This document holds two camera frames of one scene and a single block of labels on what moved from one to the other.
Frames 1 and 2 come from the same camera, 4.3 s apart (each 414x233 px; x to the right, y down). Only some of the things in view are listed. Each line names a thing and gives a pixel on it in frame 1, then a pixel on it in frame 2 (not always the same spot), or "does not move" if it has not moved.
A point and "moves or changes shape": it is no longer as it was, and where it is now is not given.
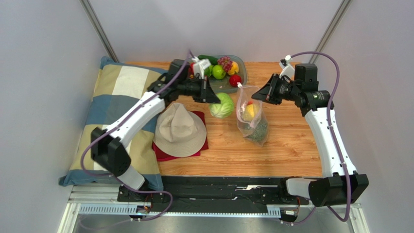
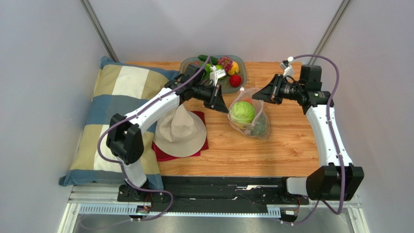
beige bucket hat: (179, 133) does not move
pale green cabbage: (225, 108) moves or changes shape
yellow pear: (250, 112) → (239, 125)
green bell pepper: (208, 71) does not move
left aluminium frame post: (94, 19) does not move
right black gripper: (275, 89) does not move
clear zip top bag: (251, 118) moves or changes shape
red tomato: (233, 79) does not move
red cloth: (161, 156) does not move
